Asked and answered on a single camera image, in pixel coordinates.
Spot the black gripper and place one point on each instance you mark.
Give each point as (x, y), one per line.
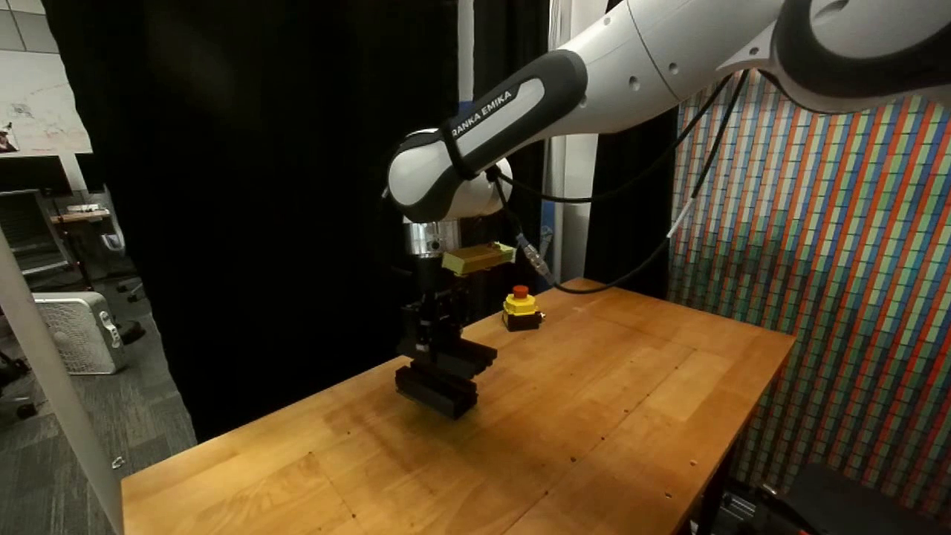
(432, 315)

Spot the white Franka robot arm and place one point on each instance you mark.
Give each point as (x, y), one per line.
(614, 71)

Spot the yellow red emergency stop button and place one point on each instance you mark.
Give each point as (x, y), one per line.
(522, 309)

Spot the narrow black curtain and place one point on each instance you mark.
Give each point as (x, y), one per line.
(514, 48)

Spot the white box appliance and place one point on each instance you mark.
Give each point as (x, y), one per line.
(77, 332)

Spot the grey slanted board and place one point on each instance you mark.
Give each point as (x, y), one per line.
(55, 417)

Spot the colourful patterned backdrop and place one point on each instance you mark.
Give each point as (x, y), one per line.
(871, 328)

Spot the black box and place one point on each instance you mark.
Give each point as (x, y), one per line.
(862, 508)

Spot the white frame post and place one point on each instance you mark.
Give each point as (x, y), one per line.
(572, 199)

